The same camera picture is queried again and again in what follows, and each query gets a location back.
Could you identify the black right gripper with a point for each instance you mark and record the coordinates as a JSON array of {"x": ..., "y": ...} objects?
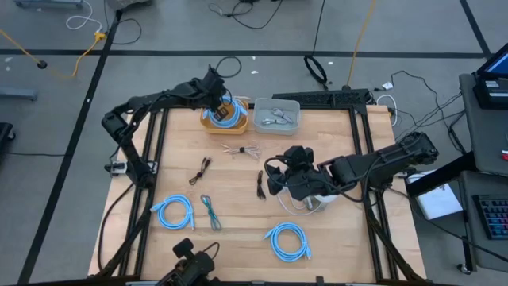
[{"x": 301, "y": 184}]

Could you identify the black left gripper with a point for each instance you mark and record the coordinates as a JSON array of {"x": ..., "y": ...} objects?
[{"x": 214, "y": 89}]

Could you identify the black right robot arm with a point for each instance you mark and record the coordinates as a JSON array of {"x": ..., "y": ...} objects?
[{"x": 389, "y": 157}]

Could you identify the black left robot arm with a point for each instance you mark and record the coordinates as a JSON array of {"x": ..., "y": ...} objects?
[{"x": 128, "y": 151}]

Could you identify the yellow plastic bin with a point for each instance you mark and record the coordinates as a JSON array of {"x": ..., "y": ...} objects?
[{"x": 222, "y": 130}]

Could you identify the grey plastic bin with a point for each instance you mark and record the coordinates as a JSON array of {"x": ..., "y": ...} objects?
[{"x": 291, "y": 127}]

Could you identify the power strip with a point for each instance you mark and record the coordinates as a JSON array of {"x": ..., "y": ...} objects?
[{"x": 117, "y": 168}]

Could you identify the white paper box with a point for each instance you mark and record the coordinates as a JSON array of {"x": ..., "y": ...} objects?
[{"x": 436, "y": 198}]

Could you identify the grey desk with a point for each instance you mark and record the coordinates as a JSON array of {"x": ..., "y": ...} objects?
[{"x": 484, "y": 139}]

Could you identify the backlit black keyboard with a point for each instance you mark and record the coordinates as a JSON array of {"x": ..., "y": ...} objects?
[{"x": 494, "y": 216}]

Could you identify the black laptop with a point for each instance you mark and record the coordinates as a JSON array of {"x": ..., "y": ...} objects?
[{"x": 492, "y": 83}]

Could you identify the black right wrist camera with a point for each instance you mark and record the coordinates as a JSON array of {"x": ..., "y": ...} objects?
[{"x": 297, "y": 157}]

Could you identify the black aluminium table frame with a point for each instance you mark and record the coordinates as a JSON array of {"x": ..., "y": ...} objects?
[{"x": 160, "y": 139}]

